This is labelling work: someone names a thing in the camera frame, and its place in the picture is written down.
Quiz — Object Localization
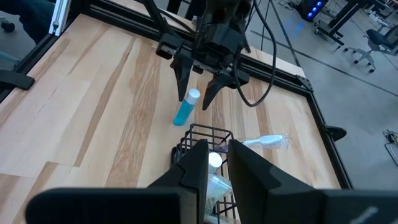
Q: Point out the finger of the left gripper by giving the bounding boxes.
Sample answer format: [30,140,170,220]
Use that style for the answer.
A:
[201,73,238,111]
[170,55,194,102]

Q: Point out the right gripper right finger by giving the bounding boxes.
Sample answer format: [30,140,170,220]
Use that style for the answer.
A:
[228,138,398,224]

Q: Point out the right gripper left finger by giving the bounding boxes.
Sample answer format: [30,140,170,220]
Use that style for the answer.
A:
[25,139,210,224]

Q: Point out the blue white-capped mouthwash bottle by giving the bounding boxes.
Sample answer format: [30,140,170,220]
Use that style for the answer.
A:
[207,151,223,175]
[172,88,201,127]

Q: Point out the green handled toothbrush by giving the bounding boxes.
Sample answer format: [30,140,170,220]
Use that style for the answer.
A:
[205,172,234,218]

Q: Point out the computer tower blue lights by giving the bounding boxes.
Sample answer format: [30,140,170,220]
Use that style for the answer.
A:
[295,0,327,22]

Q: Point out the black rolling desk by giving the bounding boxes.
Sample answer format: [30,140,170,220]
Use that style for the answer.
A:
[313,0,386,47]

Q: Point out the silver aluminium extrusion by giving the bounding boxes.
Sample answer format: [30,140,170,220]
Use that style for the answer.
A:
[49,0,73,37]

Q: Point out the grey office chair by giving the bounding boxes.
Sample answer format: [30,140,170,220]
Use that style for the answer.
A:
[343,24,398,74]

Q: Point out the person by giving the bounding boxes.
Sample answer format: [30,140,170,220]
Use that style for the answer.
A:
[0,0,65,44]

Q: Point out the black chair caster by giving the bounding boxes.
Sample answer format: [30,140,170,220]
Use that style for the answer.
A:
[0,18,16,34]

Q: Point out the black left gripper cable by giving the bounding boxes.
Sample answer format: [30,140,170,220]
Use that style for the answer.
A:
[233,0,278,108]

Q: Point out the black wire caddy basket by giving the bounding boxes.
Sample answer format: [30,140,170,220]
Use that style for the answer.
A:
[170,123,239,224]

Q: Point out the black aluminium table frame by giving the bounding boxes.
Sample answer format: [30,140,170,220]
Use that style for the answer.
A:
[0,0,354,190]

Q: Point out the black frame clamp bracket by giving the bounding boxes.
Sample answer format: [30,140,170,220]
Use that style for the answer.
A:
[322,123,348,142]
[0,68,35,91]

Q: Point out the floor cable bundle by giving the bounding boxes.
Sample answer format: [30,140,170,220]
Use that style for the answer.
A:
[382,129,398,167]

